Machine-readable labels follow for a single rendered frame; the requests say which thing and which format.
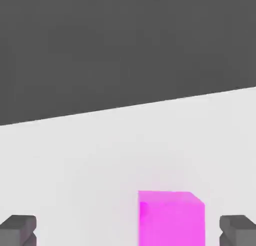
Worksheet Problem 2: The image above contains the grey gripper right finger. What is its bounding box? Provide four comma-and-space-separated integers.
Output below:
219, 214, 256, 246

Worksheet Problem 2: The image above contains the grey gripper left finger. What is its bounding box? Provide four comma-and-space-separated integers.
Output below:
0, 214, 38, 246

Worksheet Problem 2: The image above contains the large magenta box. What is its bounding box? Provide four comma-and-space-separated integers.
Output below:
137, 190, 206, 246

